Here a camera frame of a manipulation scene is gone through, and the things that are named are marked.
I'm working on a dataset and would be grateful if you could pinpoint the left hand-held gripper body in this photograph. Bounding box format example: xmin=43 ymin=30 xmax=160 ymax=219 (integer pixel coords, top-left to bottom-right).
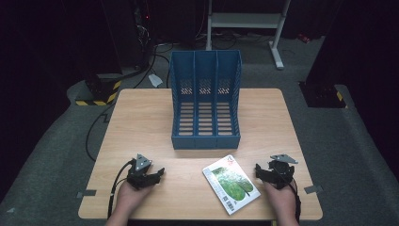
xmin=126 ymin=153 xmax=155 ymax=190

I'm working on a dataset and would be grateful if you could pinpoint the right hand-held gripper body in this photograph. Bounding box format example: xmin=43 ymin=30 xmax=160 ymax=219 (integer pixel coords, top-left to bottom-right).
xmin=265 ymin=153 xmax=299 ymax=190

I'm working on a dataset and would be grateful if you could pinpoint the white book with green leaf cover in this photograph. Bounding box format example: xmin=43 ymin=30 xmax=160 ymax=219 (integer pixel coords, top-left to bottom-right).
xmin=201 ymin=154 xmax=262 ymax=217

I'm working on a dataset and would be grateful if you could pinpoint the blue plastic file rack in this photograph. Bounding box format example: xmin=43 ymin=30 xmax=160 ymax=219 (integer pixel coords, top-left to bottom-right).
xmin=168 ymin=49 xmax=243 ymax=151

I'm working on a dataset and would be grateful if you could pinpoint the person's left hand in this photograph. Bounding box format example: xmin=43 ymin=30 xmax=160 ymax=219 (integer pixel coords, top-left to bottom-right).
xmin=116 ymin=180 xmax=155 ymax=218

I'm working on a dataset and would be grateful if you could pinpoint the person's right hand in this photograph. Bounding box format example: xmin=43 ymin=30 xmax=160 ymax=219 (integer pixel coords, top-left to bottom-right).
xmin=263 ymin=180 xmax=298 ymax=218

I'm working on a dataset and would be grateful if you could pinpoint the grey tape piece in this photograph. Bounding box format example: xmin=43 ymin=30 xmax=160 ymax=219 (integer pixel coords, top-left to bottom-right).
xmin=303 ymin=185 xmax=324 ymax=195
xmin=76 ymin=188 xmax=98 ymax=200

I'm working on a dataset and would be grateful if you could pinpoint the black yellow striped stand base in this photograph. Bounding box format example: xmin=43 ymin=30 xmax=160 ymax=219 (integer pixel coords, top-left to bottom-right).
xmin=74 ymin=73 xmax=123 ymax=107

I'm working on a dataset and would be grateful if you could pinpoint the dark equipment tower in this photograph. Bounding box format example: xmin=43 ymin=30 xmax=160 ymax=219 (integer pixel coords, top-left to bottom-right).
xmin=131 ymin=0 xmax=156 ymax=71

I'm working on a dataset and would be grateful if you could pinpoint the white metal stand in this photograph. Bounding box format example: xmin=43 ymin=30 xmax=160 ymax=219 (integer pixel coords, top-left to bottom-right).
xmin=204 ymin=0 xmax=292 ymax=71

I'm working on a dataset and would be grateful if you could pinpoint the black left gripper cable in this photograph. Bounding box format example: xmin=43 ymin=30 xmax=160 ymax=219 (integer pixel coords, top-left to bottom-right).
xmin=106 ymin=159 xmax=136 ymax=219

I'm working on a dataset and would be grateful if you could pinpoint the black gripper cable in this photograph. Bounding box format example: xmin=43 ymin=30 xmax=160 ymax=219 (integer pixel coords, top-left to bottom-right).
xmin=106 ymin=159 xmax=136 ymax=219
xmin=287 ymin=181 xmax=303 ymax=224

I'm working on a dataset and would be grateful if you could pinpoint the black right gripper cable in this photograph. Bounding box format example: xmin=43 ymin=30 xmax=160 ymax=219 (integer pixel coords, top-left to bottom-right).
xmin=287 ymin=181 xmax=303 ymax=224

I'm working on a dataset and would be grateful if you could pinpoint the thin black floor cable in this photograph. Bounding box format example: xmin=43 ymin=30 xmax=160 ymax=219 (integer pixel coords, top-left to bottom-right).
xmin=85 ymin=103 xmax=117 ymax=163

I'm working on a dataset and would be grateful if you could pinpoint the thick black floor cable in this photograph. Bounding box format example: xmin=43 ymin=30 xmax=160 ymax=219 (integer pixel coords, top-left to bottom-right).
xmin=119 ymin=43 xmax=174 ymax=89

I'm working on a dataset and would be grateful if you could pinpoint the tangle of black floor cables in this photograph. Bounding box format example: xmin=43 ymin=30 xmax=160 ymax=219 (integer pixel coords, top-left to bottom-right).
xmin=187 ymin=29 xmax=275 ymax=51

